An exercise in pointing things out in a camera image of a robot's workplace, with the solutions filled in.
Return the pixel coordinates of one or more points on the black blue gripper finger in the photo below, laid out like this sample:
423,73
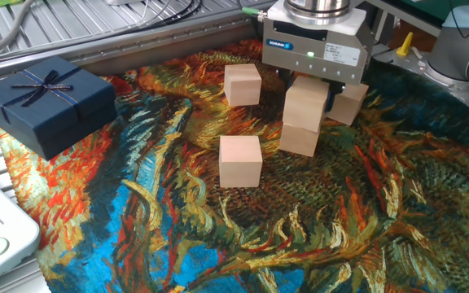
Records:
329,101
288,79

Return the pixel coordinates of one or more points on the silver Schunk gripper body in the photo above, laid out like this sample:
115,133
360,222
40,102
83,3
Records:
291,55

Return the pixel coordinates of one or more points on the plain wooden cube block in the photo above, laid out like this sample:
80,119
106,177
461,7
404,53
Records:
348,109
297,143
303,106
242,87
240,163

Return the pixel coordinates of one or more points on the yellow plastic piece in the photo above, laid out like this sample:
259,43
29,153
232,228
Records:
404,48

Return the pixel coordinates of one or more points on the sunflower painting print cloth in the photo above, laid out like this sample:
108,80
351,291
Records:
177,224

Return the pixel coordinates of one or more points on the navy gift box with ribbon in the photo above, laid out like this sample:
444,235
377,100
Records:
55,118

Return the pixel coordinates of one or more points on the aluminium slotted rail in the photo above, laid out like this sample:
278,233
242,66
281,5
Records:
157,42

